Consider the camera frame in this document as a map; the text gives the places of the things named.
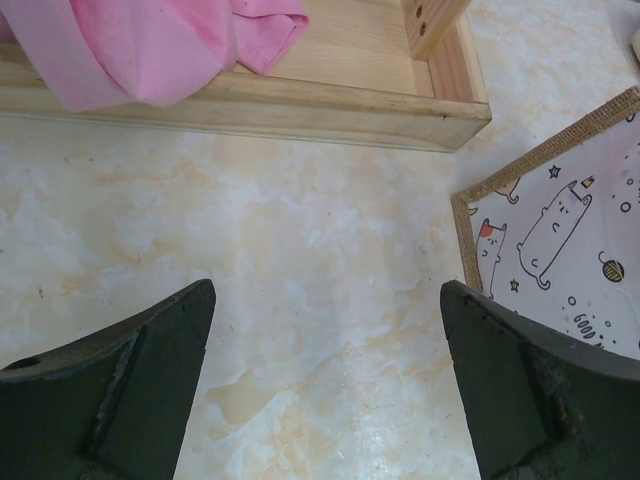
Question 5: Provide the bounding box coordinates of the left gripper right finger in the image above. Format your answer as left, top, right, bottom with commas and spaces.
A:
440, 281, 639, 479

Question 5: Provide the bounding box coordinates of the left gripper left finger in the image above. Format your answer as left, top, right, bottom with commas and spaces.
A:
1, 279, 216, 479

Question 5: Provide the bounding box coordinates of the canvas burlap tote bag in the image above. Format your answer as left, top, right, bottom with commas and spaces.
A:
452, 87, 639, 359

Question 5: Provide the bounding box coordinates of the pink t-shirt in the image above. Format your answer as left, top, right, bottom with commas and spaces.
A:
1, 0, 309, 112

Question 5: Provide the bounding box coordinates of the wooden clothes rack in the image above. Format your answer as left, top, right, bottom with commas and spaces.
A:
0, 0, 494, 154

